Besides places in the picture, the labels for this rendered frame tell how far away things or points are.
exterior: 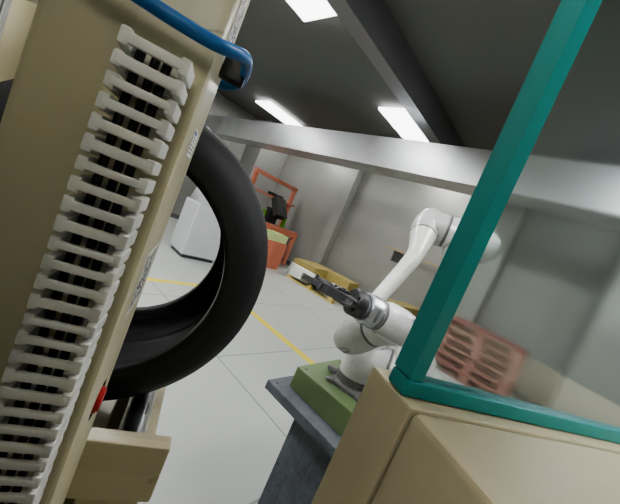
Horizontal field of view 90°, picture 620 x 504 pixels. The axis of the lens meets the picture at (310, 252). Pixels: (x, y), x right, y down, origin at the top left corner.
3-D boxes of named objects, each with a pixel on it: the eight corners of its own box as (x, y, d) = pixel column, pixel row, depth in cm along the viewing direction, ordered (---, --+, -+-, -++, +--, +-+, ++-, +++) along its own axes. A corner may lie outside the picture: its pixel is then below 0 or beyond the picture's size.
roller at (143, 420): (145, 457, 49) (124, 441, 48) (121, 477, 49) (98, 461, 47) (172, 347, 82) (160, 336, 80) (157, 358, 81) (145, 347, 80)
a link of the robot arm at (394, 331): (391, 327, 80) (357, 339, 89) (431, 348, 85) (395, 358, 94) (391, 291, 86) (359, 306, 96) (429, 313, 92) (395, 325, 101)
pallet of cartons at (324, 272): (353, 306, 700) (362, 285, 696) (329, 303, 628) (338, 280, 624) (310, 280, 791) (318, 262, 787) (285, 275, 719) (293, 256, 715)
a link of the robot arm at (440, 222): (414, 217, 119) (450, 229, 116) (423, 196, 132) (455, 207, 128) (404, 243, 128) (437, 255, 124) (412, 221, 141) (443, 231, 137)
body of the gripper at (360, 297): (361, 289, 88) (336, 275, 85) (376, 299, 81) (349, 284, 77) (348, 312, 89) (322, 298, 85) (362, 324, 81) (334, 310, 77)
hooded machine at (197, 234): (200, 252, 602) (226, 186, 590) (215, 264, 562) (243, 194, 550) (166, 245, 550) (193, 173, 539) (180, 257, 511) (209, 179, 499)
